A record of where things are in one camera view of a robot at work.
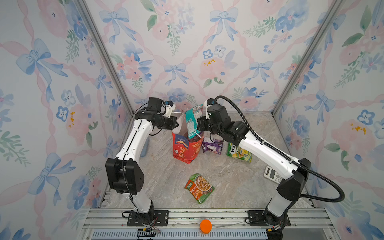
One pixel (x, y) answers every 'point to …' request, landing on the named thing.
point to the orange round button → (205, 226)
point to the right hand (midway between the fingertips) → (196, 118)
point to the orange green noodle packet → (200, 187)
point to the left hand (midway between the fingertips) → (178, 123)
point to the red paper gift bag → (184, 149)
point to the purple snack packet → (216, 146)
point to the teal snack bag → (191, 116)
